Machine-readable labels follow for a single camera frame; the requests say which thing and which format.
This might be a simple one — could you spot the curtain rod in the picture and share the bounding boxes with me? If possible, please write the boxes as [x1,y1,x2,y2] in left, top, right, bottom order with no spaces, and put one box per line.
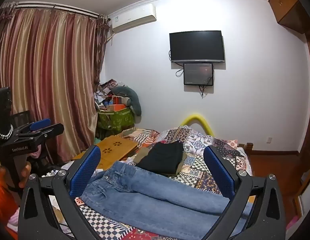
[15,1,99,18]

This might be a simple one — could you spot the wooden lap desk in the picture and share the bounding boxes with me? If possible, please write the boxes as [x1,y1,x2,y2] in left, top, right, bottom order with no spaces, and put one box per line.
[73,135,138,170]

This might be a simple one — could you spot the person's left hand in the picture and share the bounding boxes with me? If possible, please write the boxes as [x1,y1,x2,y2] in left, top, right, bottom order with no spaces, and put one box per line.
[0,162,32,193]

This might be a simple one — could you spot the patterned patchwork bedspread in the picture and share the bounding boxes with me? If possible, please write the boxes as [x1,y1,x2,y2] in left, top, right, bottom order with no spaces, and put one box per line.
[75,126,255,240]

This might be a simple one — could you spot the yellow foam tube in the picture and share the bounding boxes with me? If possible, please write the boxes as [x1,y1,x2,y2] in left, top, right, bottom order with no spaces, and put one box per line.
[180,114,213,135]

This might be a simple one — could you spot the person's left forearm orange sleeve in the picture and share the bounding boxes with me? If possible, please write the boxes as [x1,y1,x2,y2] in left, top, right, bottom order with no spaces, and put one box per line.
[0,177,21,228]

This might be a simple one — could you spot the pile of crumpled bags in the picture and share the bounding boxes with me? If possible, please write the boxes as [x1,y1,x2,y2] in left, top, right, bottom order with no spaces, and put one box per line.
[95,79,125,110]

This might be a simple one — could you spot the pink cloth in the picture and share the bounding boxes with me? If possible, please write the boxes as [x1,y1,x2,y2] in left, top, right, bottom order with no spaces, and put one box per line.
[30,145,42,158]

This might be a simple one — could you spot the striped pink gold curtain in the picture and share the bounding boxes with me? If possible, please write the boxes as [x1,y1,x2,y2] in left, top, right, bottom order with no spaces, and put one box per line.
[0,1,110,165]

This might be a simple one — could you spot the folded khaki pants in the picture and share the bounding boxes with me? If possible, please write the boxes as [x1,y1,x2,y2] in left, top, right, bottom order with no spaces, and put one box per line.
[132,147,187,176]

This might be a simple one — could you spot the white air conditioner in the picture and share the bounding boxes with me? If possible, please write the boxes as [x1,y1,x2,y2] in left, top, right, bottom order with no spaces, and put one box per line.
[108,4,157,33]

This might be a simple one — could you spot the green storage box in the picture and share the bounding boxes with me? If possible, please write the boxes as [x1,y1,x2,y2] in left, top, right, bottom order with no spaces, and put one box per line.
[96,105,135,133]

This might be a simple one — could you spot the small black wall monitor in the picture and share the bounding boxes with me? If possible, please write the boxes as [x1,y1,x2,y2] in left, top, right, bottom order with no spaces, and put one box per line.
[183,63,214,86]

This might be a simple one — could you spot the black wall television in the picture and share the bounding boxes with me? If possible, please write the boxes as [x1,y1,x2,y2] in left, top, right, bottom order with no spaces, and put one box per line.
[169,31,225,63]

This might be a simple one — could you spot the blue jeans pants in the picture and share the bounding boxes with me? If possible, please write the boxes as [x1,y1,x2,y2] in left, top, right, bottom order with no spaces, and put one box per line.
[80,160,230,240]

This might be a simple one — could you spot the folded black pants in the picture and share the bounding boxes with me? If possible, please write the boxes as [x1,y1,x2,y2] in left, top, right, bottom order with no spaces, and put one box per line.
[136,141,184,175]

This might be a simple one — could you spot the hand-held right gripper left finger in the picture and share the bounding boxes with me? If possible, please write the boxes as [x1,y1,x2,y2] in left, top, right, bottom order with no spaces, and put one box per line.
[17,144,105,240]

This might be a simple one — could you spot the wooden baseboard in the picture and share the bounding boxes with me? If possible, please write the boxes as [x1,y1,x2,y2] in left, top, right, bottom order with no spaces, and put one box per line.
[251,150,299,155]

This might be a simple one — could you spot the grey neck pillow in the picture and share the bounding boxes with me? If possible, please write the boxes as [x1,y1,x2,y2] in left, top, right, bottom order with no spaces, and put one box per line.
[111,86,142,115]

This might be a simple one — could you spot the orange box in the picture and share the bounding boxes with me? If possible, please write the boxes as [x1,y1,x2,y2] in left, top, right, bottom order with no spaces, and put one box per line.
[110,95,130,112]

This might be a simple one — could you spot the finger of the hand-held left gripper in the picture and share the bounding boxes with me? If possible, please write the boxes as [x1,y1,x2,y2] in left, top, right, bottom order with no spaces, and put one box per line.
[20,123,65,147]
[19,118,52,135]

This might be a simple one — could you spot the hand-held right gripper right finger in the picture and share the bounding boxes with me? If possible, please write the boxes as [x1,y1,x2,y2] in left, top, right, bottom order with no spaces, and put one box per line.
[203,145,286,240]

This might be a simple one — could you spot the wooden bed frame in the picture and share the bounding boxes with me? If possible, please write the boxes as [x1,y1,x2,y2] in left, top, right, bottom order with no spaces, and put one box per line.
[238,142,253,155]

